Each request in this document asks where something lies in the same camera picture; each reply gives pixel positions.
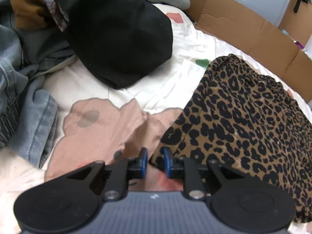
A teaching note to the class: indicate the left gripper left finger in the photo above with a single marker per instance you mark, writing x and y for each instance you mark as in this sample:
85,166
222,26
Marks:
120,173

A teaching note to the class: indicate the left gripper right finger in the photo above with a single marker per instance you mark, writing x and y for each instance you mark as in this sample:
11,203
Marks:
189,172

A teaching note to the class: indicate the leopard print garment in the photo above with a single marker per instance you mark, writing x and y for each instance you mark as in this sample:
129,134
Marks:
248,122

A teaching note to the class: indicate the cream bear print bedsheet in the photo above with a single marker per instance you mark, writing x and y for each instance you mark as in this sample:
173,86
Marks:
95,122

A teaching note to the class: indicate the blue denim jeans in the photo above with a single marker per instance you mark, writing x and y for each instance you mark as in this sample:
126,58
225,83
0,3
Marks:
28,112

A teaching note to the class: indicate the black garment on pile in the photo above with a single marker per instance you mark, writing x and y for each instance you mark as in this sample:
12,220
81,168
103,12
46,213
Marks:
118,41

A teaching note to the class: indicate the brown cardboard sheet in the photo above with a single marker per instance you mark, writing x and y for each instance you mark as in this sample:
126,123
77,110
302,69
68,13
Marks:
246,30

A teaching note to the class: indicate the purple white plastic bag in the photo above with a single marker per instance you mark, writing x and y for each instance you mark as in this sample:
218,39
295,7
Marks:
300,46

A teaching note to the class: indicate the tall cardboard box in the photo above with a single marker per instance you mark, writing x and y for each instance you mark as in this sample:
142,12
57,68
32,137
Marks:
298,25

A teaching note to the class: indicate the mustard brown garment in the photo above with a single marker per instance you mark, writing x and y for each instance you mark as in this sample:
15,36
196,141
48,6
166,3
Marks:
32,15

